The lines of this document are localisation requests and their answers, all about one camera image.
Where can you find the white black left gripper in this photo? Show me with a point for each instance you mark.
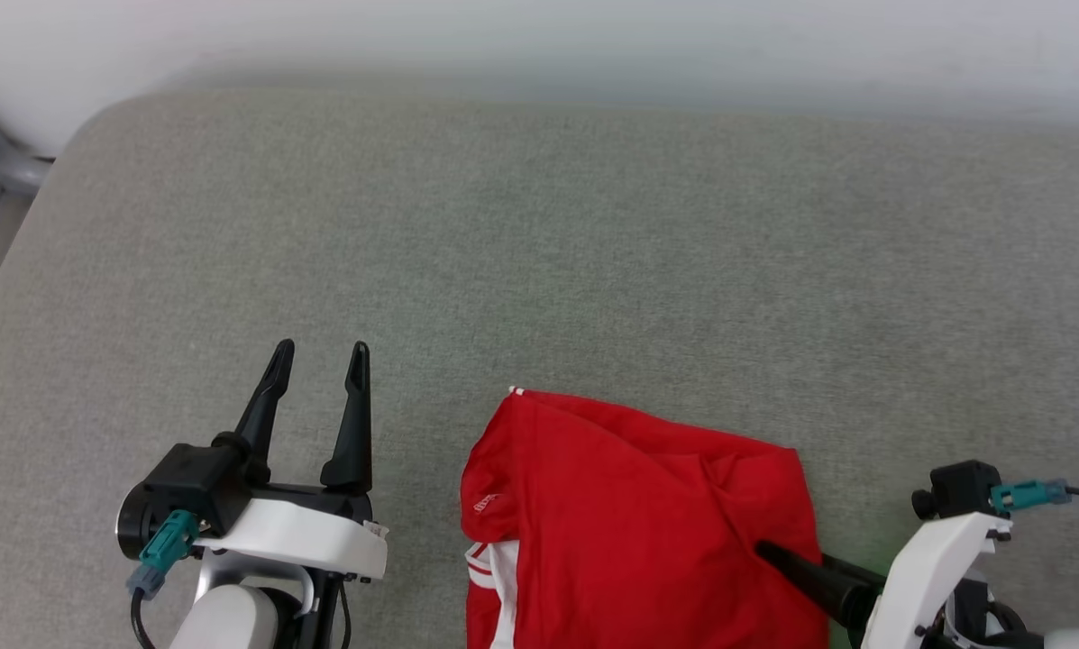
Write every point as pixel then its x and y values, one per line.
pixel 314 536

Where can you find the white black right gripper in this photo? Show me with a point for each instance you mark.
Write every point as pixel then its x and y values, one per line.
pixel 927 577

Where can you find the red white-trimmed t-shirt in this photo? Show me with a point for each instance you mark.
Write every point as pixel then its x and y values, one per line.
pixel 629 523

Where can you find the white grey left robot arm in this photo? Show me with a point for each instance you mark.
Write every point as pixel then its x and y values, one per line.
pixel 228 622

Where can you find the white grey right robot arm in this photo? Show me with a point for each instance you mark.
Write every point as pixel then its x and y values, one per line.
pixel 1075 640

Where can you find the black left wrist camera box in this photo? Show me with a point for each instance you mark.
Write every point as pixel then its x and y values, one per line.
pixel 192 482

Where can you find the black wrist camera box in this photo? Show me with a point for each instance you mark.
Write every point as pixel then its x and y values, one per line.
pixel 958 487
pixel 192 482

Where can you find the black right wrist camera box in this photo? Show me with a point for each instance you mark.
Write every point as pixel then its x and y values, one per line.
pixel 958 487

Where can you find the teal left camera connector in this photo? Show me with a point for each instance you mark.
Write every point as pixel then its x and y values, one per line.
pixel 165 550

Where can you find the teal camera connector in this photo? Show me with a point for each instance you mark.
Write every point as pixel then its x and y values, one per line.
pixel 1026 496
pixel 165 550

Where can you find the teal right camera connector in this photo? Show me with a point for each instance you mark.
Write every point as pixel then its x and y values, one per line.
pixel 1026 496

